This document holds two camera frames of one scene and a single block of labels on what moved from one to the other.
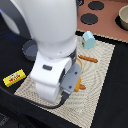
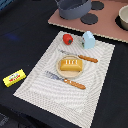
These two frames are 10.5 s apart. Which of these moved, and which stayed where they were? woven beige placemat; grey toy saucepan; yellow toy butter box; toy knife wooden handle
Moved: grey toy saucepan
Stayed: yellow toy butter box; woven beige placemat; toy knife wooden handle
